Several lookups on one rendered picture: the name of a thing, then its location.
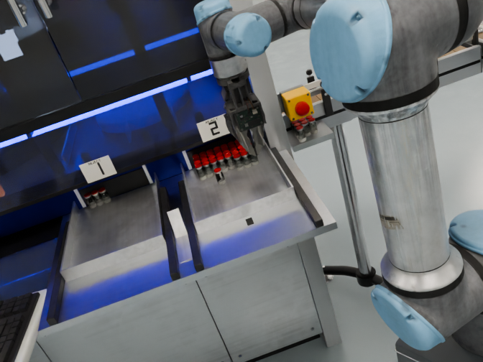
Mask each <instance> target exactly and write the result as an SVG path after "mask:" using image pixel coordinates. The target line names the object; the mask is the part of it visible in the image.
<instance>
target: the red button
mask: <svg viewBox="0 0 483 362"><path fill-rule="evenodd" d="M309 111H310V106H309V105H308V104H307V103H306V102H305V101H301V102H299V103H297V104H296V106H295V112H296V113H297V115H299V116H306V115H307V114H308V113H309Z"/></svg>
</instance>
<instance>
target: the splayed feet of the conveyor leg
mask: <svg viewBox="0 0 483 362"><path fill-rule="evenodd" d="M322 267H323V273H324V276H325V278H326V283H329V282H331V281H332V280H333V278H334V276H333V275H344V276H349V277H355V278H356V279H357V282H358V284H359V285H360V286H362V287H371V286H373V285H378V284H381V283H383V278H382V277H381V276H380V275H378V274H376V270H375V268H374V267H372V266H371V268H372V273H371V274H369V275H366V276H363V275H361V274H360V273H359V268H356V267H353V266H324V265H323V266H322Z"/></svg>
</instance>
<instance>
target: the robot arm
mask: <svg viewBox="0 0 483 362"><path fill-rule="evenodd" d="M232 9H233V8H232V6H231V5H230V2H229V0H205V1H202V2H200V3H198V4H197V5H196V6H195V7H194V14H195V18H196V21H197V24H196V25H197V27H198V28H199V31H200V33H201V37H202V40H203V43H204V46H205V49H206V52H207V55H208V60H209V62H210V65H211V69H212V71H213V75H214V77H215V78H216V80H217V83H218V85H220V86H222V91H221V95H222V97H223V100H224V102H225V103H224V109H226V114H224V118H225V121H226V127H227V129H228V130H229V132H230V133H231V134H232V135H233V136H234V137H235V138H236V139H237V140H238V142H239V143H240V144H241V145H242V146H243V147H244V148H245V149H246V150H247V151H248V152H249V153H250V154H252V155H254V156H257V155H259V153H260V151H261V148H262V146H264V145H265V143H264V140H263V137H264V132H263V128H264V124H265V123H267V122H266V119H265V113H264V111H263V109H262V104H261V102H260V100H259V99H258V97H256V95H255V94H254V93H251V91H250V92H248V90H247V82H246V79H247V78H248V77H249V70H248V64H247V60H246V59H245V57H256V56H259V55H261V54H262V53H264V52H265V50H266V49H267V48H268V47H269V45H270V43H272V42H274V41H276V40H279V39H281V38H283V37H285V36H287V35H289V34H292V33H293V32H297V31H299V30H302V29H310V40H309V45H310V58H311V62H312V65H313V69H314V72H315V74H316V77H317V79H319V80H320V79H321V81H322V84H321V86H322V87H323V89H324V90H325V92H327V94H329V95H330V97H332V98H333V99H335V100H337V101H339V102H342V105H343V107H344V108H345V109H346V110H347V111H348V112H350V113H352V114H354V115H356V116H358V119H359V125H360V129H361V133H362V138H363V142H364V148H365V152H366V156H367V161H368V165H369V171H370V175H371V178H372V184H373V188H374V194H375V197H376V201H377V207H378V211H379V217H380V220H381V224H382V230H383V234H384V237H385V243H386V247H387V252H386V253H385V255H384V256H383V257H382V260H381V263H380V269H381V273H382V278H383V283H381V284H378V285H376V286H375V288H374V289H373V290H372V292H371V299H372V303H373V305H374V307H375V309H376V311H377V312H378V313H379V315H380V317H381V318H382V319H383V320H384V322H385V323H386V324H387V326H388V327H389V328H390V329H391V330H392V331H393V332H394V333H395V334H396V335H397V336H398V337H399V338H400V339H401V340H403V341H404V342H405V343H407V344H408V345H409V346H411V347H413V348H415V349H417V350H420V351H428V350H430V349H432V348H433V347H434V346H436V345H438V344H439V343H444V342H445V341H446V340H445V339H446V338H447V337H449V336H450V335H451V336H452V338H453V339H454V340H455V341H456V342H457V343H458V344H459V345H460V346H461V347H463V348H465V349H466V350H468V351H470V352H472V353H474V354H477V355H478V356H482V357H483V210H470V211H467V212H464V213H461V214H459V215H457V216H456V217H455V218H453V220H452V221H451V222H450V225H449V228H448V234H449V238H448V234H447V228H446V219H445V213H444V208H443V198H442V193H441V183H440V178H439V173H438V164H437V159H436V149H435V144H434V138H433V129H432V123H431V114H430V109H429V103H428V102H429V100H430V99H431V98H432V97H433V96H434V95H435V94H436V92H437V91H438V89H439V87H440V82H439V76H438V65H437V58H439V57H441V56H443V55H445V54H446V53H448V52H450V51H452V50H454V49H455V48H457V47H459V46H460V45H462V44H463V43H464V42H466V41H467V40H468V39H469V38H470V37H471V36H472V35H473V34H474V33H475V32H476V30H477V29H478V27H479V25H480V24H481V23H482V20H483V0H266V1H263V2H261V3H258V4H255V5H254V6H251V7H249V8H247V9H244V10H242V11H232ZM249 129H251V131H252V133H253V135H252V138H253V140H254V145H251V141H250V139H249V137H247V130H249Z"/></svg>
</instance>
